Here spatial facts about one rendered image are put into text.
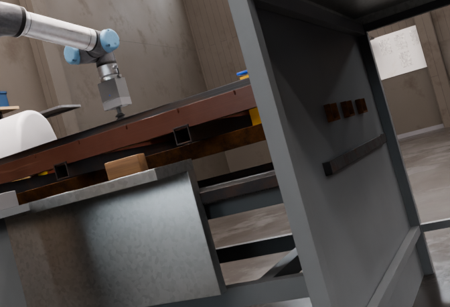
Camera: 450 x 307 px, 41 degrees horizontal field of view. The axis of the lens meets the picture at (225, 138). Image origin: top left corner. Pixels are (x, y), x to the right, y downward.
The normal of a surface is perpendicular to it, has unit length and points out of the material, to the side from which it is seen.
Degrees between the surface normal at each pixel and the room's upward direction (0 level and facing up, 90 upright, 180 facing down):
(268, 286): 90
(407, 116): 90
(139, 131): 90
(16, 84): 90
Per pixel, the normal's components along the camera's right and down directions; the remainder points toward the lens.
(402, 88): -0.37, 0.08
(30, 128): 0.90, -0.26
